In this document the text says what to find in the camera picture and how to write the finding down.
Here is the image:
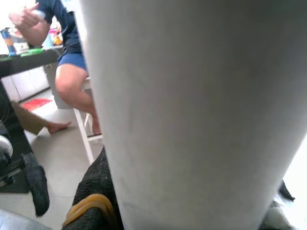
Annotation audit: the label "person bare hand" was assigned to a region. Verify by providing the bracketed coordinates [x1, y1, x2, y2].
[8, 4, 46, 32]

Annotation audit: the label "red floor mat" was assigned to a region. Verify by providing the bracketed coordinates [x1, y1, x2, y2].
[21, 97, 54, 112]

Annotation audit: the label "white plastic table leg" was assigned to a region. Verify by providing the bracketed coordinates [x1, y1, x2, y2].
[78, 0, 307, 230]

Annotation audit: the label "green plastic lid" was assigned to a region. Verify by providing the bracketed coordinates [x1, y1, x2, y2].
[20, 47, 44, 57]

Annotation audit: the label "blue drink can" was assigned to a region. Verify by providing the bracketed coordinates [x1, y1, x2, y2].
[0, 27, 18, 58]

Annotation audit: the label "clear plastic bottle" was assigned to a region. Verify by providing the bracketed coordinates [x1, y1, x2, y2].
[32, 9, 47, 19]

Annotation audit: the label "colourful snack packet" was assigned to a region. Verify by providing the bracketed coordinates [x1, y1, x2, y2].
[49, 25, 64, 46]

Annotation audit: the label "blue plastic cup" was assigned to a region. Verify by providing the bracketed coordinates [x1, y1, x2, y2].
[43, 33, 55, 48]

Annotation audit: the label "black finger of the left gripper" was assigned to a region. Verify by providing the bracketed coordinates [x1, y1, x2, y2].
[23, 152, 50, 216]

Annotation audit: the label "white wooden stool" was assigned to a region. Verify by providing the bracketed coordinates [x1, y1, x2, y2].
[73, 76, 104, 165]

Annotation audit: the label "person leg khaki trousers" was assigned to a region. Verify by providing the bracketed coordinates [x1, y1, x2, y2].
[11, 100, 72, 135]

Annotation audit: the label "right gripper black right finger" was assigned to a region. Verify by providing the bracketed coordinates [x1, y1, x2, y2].
[278, 179, 295, 202]

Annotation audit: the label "orange rubber band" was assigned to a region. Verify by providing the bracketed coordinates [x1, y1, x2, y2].
[62, 193, 116, 228]

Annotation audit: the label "white cabinet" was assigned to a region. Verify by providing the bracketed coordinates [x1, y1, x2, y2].
[1, 67, 52, 102]

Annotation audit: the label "person torso blue clothes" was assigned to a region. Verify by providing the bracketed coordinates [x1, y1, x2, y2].
[35, 0, 88, 71]

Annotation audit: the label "person bare leg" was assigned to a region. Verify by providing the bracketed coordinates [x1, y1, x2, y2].
[54, 64, 102, 135]

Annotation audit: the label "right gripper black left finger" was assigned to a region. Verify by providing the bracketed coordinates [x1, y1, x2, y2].
[62, 146, 124, 230]

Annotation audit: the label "black dining table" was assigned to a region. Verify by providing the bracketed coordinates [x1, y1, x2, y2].
[0, 47, 66, 195]

